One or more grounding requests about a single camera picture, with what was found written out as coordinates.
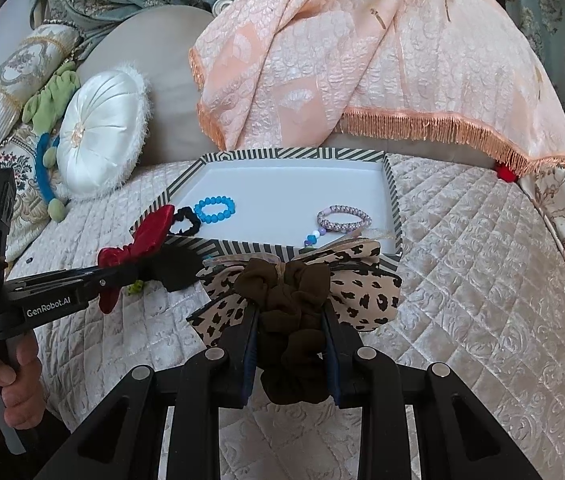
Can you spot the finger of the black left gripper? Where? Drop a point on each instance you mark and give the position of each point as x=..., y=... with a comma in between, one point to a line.
x=142, y=271

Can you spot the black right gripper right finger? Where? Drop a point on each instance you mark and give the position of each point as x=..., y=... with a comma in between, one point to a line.
x=457, y=437

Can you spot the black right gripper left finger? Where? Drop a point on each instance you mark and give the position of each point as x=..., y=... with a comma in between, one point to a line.
x=122, y=438

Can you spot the red satin bow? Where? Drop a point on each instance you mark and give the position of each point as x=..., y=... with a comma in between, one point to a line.
x=147, y=241

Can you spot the black velvet scrunchie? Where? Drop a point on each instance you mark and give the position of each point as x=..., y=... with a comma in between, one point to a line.
x=185, y=222

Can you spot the dark brown scrunchie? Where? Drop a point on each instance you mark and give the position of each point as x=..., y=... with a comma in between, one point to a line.
x=290, y=300

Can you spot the person's left hand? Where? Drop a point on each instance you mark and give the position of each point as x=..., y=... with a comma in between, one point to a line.
x=22, y=391

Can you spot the striped black white box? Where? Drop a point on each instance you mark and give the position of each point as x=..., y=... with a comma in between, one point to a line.
x=279, y=191

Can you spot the round white satin cushion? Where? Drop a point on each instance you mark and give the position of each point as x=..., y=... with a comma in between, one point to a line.
x=103, y=132

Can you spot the quilted beige bedspread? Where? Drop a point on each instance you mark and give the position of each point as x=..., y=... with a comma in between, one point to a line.
x=483, y=290

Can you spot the cream damask bolster pillow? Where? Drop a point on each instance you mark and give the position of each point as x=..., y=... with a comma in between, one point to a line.
x=30, y=66

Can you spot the green blue plush toy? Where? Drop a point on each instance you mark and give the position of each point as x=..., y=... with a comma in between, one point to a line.
x=42, y=112

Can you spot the small red object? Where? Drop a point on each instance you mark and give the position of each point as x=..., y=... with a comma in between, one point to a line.
x=504, y=173

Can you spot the peach fringed blanket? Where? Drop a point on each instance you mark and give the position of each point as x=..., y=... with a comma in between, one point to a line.
x=288, y=73

